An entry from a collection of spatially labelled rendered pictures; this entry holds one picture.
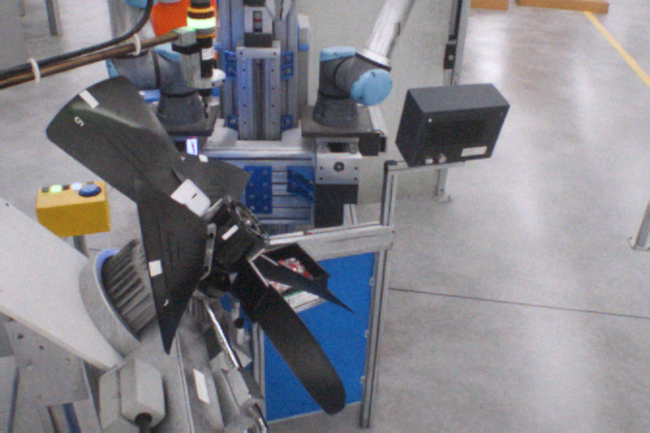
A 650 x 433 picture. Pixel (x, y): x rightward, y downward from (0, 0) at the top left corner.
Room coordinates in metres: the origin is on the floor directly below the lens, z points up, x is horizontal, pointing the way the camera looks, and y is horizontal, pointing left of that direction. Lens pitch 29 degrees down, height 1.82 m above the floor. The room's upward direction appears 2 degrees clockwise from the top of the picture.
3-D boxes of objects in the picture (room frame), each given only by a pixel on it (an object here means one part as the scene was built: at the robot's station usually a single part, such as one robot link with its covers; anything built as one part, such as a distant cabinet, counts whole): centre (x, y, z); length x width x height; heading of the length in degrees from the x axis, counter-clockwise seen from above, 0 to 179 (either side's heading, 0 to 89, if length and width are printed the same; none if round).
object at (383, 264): (1.52, -0.18, 0.39); 0.04 x 0.04 x 0.78; 18
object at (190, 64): (1.00, 0.22, 1.50); 0.09 x 0.07 x 0.10; 143
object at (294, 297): (1.25, 0.11, 0.85); 0.22 x 0.17 x 0.07; 124
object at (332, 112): (1.85, -0.03, 1.09); 0.15 x 0.15 x 0.10
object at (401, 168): (1.55, -0.28, 1.04); 0.24 x 0.03 x 0.03; 108
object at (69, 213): (1.26, 0.61, 1.02); 0.16 x 0.10 x 0.11; 108
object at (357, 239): (1.38, 0.23, 0.82); 0.90 x 0.04 x 0.08; 108
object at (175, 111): (1.82, 0.47, 1.09); 0.15 x 0.15 x 0.10
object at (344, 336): (1.38, 0.23, 0.45); 0.82 x 0.02 x 0.66; 108
